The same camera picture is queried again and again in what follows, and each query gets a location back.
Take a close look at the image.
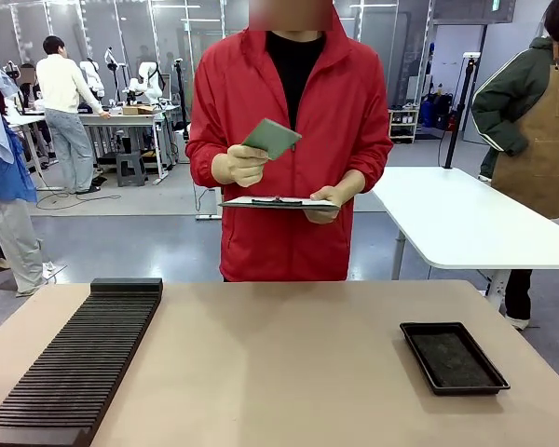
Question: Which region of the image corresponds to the person's left hand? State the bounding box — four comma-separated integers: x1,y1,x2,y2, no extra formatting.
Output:
303,184,353,225

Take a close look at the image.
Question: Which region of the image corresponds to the person's right hand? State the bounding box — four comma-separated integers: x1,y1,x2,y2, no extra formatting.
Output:
211,143,271,189

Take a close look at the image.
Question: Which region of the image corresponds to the green PCB board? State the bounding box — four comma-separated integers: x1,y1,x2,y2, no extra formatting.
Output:
240,117,304,162

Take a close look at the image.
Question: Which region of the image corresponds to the black clipboard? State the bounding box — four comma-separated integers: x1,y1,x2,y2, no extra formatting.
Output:
218,195,340,211

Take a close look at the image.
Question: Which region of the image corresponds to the person's left red-sleeved forearm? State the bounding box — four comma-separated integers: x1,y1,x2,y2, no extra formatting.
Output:
337,139,395,196

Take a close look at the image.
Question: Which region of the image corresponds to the person's right red-sleeved forearm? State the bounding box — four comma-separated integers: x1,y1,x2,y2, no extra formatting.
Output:
184,134,225,189

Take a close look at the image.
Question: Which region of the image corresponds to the black slotted PCB rack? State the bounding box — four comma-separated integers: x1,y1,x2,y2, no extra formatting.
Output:
0,278,164,447

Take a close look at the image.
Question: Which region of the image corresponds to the black pen with red tip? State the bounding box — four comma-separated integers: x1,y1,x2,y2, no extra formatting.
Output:
251,196,305,207

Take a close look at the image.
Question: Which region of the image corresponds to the person in red jacket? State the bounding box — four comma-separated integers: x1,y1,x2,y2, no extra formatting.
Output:
184,4,395,283

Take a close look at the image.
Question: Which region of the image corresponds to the grey step stool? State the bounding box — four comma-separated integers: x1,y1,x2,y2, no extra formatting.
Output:
116,150,149,189

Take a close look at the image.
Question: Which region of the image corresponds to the white shoe shelf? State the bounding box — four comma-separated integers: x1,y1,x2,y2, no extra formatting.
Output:
388,107,421,145

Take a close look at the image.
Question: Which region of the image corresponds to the white background workbench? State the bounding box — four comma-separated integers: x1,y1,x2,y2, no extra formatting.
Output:
76,104,183,185

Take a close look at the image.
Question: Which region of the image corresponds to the large white background robot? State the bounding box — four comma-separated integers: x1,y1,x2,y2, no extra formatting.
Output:
122,60,167,107

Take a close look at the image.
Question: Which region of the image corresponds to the white side table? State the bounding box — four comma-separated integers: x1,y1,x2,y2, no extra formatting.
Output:
371,166,559,312

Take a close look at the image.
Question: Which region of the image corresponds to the black pole with white head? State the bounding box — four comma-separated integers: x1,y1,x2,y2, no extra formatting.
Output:
443,51,483,170

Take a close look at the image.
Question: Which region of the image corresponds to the small white background robot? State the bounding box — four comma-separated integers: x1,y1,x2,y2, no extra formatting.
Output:
78,57,106,102

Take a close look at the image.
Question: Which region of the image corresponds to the man in white sweater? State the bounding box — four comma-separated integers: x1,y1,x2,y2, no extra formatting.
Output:
34,34,112,196

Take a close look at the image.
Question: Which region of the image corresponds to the black rectangular plastic tray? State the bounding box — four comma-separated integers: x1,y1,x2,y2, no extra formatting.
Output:
398,320,511,398

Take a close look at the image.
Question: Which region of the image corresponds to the person in brown apron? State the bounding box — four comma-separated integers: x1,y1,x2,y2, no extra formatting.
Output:
470,0,559,332

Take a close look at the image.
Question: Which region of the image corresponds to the seated person in dark clothes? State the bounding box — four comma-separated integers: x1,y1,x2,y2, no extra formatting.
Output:
16,62,48,115

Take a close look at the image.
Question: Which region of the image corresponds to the person in blue shirt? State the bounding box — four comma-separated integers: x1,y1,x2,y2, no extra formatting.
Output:
0,50,58,299

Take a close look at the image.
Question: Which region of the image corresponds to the black floor cable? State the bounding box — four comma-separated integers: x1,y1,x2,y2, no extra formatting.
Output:
35,185,123,211

